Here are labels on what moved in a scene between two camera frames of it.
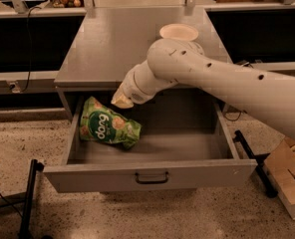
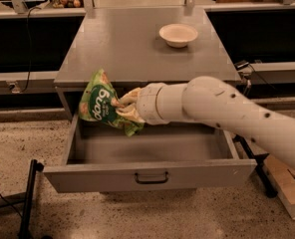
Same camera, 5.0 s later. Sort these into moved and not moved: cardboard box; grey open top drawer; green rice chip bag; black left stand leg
Moved: green rice chip bag
Not moved: black left stand leg; grey open top drawer; cardboard box
